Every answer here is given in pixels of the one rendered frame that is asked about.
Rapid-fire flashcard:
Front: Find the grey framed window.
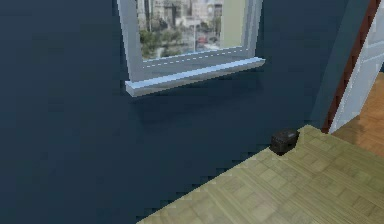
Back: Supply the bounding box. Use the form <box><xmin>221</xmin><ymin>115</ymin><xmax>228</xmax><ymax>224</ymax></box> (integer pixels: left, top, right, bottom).
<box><xmin>116</xmin><ymin>0</ymin><xmax>267</xmax><ymax>98</ymax></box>

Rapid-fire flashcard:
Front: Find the small black box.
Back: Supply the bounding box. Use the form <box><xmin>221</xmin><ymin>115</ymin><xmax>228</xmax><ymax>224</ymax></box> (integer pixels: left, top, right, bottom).
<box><xmin>269</xmin><ymin>128</ymin><xmax>301</xmax><ymax>157</ymax></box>

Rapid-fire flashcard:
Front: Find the white room door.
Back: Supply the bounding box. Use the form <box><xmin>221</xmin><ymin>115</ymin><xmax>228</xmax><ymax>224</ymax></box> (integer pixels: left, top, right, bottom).
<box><xmin>328</xmin><ymin>0</ymin><xmax>384</xmax><ymax>135</ymax></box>

